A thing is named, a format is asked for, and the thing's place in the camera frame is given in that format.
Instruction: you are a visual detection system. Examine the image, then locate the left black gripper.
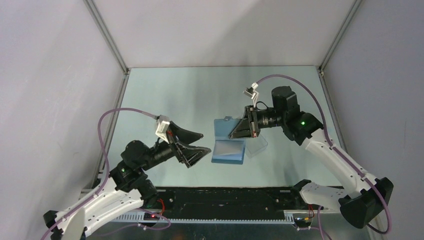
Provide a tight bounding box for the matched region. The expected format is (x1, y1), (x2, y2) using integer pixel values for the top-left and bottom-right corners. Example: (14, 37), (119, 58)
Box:
(141, 121), (212, 170)

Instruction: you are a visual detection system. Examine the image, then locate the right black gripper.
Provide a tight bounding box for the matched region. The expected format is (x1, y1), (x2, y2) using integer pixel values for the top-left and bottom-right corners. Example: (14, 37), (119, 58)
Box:
(229, 105), (286, 140)

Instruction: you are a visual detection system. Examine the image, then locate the clear acrylic box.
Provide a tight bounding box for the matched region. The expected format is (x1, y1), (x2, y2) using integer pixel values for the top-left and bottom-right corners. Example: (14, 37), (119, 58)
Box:
(245, 135), (268, 158)

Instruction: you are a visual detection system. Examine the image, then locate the blue card holder wallet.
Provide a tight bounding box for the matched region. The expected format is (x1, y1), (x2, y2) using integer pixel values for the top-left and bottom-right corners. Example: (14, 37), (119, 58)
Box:
(211, 116), (246, 165)

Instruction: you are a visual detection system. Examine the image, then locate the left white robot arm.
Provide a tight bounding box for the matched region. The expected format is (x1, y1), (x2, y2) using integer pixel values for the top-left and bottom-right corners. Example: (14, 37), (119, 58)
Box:
(43, 115), (211, 240)

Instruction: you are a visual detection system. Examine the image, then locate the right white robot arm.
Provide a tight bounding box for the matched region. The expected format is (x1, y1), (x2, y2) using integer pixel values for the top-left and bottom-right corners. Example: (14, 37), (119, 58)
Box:
(229, 83), (394, 229)

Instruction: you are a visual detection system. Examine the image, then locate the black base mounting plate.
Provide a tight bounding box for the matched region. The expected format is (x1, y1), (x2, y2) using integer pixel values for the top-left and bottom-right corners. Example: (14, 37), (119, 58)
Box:
(142, 186), (310, 222)

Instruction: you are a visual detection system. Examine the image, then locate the right aluminium frame rail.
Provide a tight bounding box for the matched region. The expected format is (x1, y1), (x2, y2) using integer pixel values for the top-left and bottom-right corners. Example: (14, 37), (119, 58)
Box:
(316, 0), (364, 152)

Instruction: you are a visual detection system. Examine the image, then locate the aluminium frame rail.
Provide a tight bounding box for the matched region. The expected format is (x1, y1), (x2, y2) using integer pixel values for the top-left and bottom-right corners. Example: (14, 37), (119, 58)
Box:
(80, 0), (130, 182)
(316, 0), (364, 152)

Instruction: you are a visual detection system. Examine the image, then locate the left aluminium frame rail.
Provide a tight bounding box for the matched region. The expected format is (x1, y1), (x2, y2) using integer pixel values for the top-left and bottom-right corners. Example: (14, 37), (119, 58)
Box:
(80, 0), (130, 182)

